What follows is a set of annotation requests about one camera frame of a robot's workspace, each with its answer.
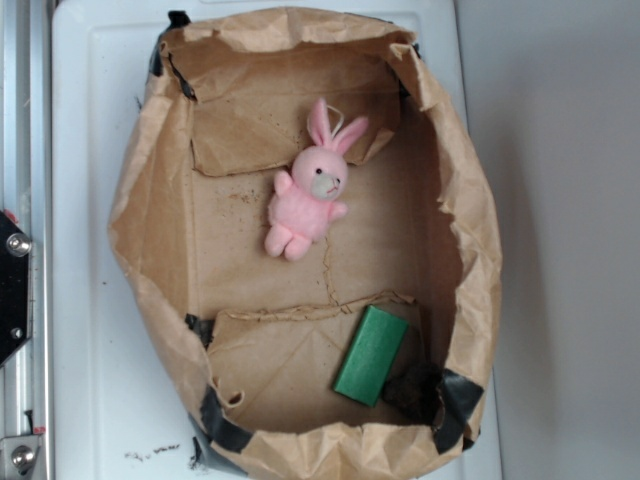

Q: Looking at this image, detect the pink plush bunny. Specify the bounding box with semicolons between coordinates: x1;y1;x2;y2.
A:
264;98;368;261

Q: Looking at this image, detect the dark brown lump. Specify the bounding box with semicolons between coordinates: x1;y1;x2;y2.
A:
382;363;442;425

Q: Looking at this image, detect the black metal bracket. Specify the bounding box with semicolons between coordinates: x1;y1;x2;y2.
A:
0;212;32;366

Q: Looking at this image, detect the aluminium frame rail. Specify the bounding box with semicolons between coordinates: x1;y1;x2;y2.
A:
1;1;56;479

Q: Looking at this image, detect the white plastic tray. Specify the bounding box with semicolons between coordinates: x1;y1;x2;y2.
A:
51;0;504;480

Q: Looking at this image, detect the green rectangular block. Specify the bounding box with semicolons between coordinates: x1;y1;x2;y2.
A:
333;305;409;407

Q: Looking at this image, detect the silver corner bracket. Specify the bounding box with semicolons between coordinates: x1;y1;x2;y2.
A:
0;435;46;480

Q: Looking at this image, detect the brown paper bag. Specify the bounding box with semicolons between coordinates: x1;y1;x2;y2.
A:
109;7;502;479

